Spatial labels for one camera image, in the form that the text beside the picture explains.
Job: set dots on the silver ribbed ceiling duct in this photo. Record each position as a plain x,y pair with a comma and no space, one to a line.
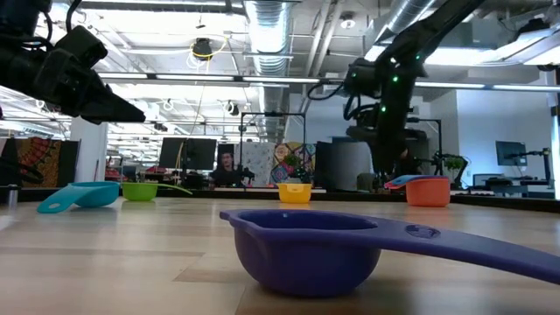
268,35

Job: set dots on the long ceiling light strip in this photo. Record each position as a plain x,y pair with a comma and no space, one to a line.
280,79

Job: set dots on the orange measuring cup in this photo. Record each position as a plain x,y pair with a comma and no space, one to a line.
428,194

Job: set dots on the grey cabinet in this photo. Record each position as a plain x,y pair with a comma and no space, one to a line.
350,166

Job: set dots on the colourful mural panel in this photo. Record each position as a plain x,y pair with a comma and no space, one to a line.
306,153

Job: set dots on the blue measuring cup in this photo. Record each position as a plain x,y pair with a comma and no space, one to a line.
411,178

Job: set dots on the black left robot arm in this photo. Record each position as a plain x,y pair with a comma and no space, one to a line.
19,22

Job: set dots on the colourful patterned tapestry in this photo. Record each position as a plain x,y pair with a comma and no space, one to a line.
39,162

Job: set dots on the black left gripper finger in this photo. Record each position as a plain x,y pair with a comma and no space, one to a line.
109,117
107,100

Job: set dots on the indigo measuring cup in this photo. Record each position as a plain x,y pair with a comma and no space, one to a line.
306,262

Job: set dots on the black ceiling camera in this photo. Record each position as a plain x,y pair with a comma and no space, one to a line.
202,48

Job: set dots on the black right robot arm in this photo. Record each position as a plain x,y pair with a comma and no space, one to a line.
431,30

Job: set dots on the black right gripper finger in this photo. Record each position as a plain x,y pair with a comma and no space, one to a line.
397,155
382,155

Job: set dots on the black rig frame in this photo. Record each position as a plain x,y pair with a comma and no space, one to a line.
271,114
433,120

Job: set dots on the green measuring cup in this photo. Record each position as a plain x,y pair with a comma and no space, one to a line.
139,191

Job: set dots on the person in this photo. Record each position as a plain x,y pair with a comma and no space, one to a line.
225,168

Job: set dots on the black double monitor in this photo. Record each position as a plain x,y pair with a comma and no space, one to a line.
188,153

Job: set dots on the small green potted plant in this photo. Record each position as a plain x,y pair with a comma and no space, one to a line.
452,163

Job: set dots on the yellow measuring cup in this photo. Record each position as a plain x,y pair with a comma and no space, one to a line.
294,193

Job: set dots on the silver metal cylinder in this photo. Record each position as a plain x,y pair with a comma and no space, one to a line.
12,197

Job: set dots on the black tall panel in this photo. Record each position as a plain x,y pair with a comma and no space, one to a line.
221,148

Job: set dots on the black metal table frame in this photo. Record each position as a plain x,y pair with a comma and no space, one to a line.
205,193

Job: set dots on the white pillar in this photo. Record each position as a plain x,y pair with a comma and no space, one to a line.
89,153

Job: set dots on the teal measuring cup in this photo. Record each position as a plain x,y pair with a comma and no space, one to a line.
94,194

